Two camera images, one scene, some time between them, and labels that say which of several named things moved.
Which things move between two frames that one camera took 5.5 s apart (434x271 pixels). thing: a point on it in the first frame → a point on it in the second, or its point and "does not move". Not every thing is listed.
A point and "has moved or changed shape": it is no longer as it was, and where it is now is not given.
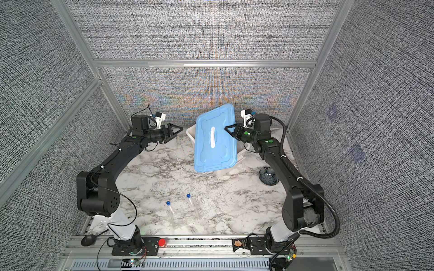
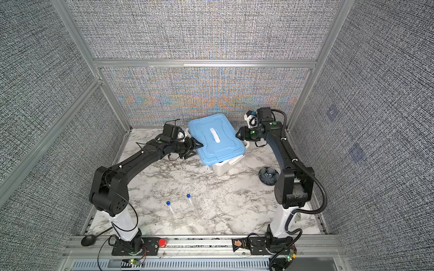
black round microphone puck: [88, 240] does not move
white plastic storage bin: [242, 148] → [220, 168]
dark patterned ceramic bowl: [267, 176] does not move
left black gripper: [169, 131] → [189, 146]
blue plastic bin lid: [215, 147] has moved or changed shape
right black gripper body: [247, 135] does not move
